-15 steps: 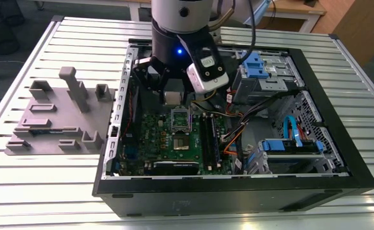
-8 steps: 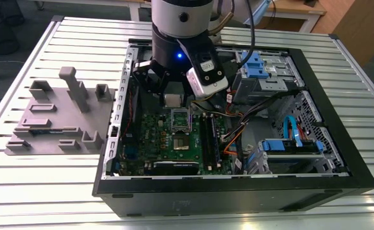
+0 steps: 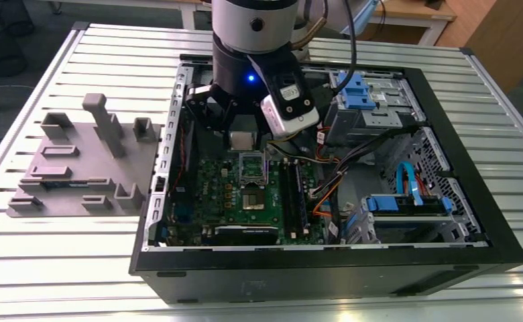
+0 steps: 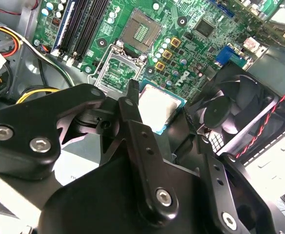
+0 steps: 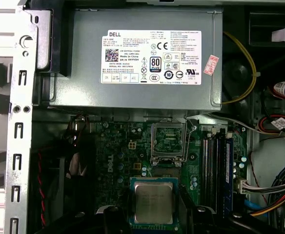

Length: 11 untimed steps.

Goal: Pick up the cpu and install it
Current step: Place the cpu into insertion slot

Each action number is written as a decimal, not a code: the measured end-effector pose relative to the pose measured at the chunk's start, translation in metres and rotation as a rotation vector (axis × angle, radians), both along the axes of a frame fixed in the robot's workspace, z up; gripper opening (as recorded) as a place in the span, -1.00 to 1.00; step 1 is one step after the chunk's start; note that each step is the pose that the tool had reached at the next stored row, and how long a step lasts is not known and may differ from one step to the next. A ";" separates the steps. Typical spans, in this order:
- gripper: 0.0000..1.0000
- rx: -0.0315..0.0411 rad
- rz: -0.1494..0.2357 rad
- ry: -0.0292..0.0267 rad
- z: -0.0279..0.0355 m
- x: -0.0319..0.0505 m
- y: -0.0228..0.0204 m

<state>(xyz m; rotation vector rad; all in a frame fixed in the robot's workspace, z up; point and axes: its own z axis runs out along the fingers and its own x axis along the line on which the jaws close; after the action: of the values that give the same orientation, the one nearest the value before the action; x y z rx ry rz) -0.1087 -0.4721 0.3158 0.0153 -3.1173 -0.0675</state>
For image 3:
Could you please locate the blue plastic bay bracket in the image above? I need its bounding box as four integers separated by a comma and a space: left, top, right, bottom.
338, 72, 378, 110

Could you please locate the grey power supply unit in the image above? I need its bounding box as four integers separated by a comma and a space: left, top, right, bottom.
183, 70, 245, 162

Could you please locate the thick black cable bundle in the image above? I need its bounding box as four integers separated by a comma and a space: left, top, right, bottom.
309, 125, 427, 201

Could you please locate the CPU socket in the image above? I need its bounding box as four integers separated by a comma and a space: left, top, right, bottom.
242, 186, 275, 212

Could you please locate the orange wire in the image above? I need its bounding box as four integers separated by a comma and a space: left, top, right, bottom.
311, 196, 334, 221

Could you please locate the black open PC case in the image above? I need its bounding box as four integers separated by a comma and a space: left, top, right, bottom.
129, 52, 523, 305

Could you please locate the green motherboard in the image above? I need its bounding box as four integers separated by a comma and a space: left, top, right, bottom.
167, 147, 330, 246

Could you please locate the black camera cable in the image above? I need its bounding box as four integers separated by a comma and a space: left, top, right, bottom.
319, 0, 361, 101

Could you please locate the dark RAM stick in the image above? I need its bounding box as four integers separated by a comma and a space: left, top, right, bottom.
41, 180, 110, 190

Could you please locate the multicolour power wire bundle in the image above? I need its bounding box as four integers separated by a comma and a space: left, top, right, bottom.
269, 140, 342, 166

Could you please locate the silver square CPU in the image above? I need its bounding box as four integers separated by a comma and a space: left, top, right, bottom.
229, 131, 258, 151

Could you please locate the wooden cabinet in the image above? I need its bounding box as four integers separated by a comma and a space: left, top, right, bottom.
435, 0, 523, 95

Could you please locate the grey parts rack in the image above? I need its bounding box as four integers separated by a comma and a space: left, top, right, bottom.
5, 93, 167, 219

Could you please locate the hard disk in blue carrier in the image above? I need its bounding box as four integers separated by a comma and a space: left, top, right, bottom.
365, 195, 454, 216

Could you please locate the grey metal drive cage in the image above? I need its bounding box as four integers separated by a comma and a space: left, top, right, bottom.
323, 70, 427, 146

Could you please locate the black graphics card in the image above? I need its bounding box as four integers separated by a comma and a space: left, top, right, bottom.
211, 223, 281, 246

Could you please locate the light blue wire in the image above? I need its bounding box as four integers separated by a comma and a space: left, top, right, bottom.
397, 161, 423, 206

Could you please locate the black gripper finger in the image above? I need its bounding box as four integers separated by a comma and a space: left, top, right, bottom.
185, 82, 237, 150
253, 113, 271, 152

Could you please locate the metal disk bay cage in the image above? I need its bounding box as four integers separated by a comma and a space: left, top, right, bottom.
341, 195, 490, 246

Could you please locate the black RAM slot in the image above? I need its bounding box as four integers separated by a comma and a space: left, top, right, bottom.
281, 159, 297, 237
293, 160, 311, 237

